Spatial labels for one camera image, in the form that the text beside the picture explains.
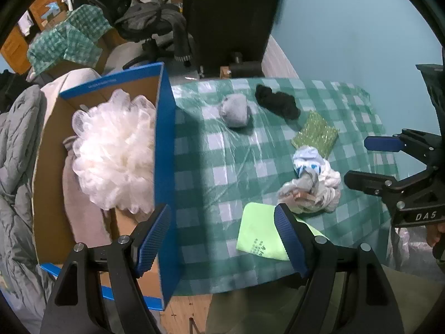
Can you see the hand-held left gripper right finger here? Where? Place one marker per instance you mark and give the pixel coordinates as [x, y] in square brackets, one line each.
[290, 240]

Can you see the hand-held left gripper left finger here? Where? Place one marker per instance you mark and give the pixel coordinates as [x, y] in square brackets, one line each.
[153, 240]

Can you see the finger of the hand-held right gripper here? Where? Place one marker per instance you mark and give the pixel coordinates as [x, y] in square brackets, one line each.
[380, 143]
[365, 181]

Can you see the light green microfiber cloth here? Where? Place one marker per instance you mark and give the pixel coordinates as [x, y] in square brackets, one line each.
[257, 229]

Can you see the white patterned sock bundle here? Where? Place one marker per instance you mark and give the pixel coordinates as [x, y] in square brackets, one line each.
[313, 184]

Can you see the green sparkly cloth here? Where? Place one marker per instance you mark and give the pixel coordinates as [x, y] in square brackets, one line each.
[313, 135]

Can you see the blue-rimmed cardboard box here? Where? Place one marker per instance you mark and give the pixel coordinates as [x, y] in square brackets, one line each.
[167, 139]

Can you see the black sock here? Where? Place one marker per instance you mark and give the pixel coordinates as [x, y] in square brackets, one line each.
[278, 102]

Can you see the grey sock ball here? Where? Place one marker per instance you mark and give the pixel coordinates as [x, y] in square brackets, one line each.
[234, 111]

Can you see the person's right hand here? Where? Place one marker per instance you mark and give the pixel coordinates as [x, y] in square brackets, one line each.
[437, 236]

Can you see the beige towel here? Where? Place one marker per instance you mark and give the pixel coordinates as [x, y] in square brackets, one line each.
[83, 212]

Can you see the person's olive trousers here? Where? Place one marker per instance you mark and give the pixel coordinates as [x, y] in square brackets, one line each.
[260, 313]

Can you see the green checked tablecloth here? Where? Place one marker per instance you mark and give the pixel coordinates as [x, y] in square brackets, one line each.
[215, 181]

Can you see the white mesh bath pouf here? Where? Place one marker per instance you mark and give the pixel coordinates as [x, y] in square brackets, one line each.
[111, 146]

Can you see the grey duvet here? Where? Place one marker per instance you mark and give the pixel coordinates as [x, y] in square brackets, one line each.
[17, 181]

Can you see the black device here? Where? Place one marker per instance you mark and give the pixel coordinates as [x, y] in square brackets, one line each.
[245, 68]

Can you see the small cardboard box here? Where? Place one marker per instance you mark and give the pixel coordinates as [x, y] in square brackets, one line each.
[225, 72]

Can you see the black monitor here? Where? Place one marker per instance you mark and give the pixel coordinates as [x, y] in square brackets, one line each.
[229, 17]

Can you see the plain cardboard box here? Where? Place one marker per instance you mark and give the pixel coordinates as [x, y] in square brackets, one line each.
[111, 41]

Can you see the black clothes pile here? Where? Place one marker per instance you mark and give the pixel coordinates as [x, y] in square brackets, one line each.
[8, 83]

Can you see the green checked cloth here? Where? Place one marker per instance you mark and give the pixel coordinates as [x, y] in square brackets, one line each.
[62, 41]

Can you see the dark jacket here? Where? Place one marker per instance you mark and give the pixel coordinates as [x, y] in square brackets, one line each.
[149, 17]

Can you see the cardboard box with blue print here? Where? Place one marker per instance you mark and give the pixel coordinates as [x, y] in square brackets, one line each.
[48, 10]

